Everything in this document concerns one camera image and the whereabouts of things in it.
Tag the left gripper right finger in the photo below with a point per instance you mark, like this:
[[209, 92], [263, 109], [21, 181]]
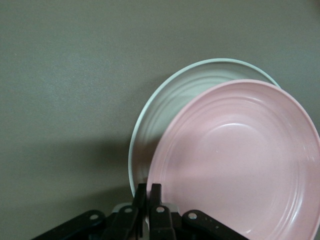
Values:
[[160, 225]]

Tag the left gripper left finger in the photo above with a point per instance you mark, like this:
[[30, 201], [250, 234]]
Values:
[[125, 225]]

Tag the pink shallow plate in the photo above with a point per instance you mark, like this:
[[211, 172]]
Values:
[[237, 162]]

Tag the beige shallow plate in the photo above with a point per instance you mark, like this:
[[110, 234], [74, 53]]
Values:
[[170, 100]]

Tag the brown table cover sheet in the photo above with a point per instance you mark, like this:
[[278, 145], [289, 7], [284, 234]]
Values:
[[62, 75]]

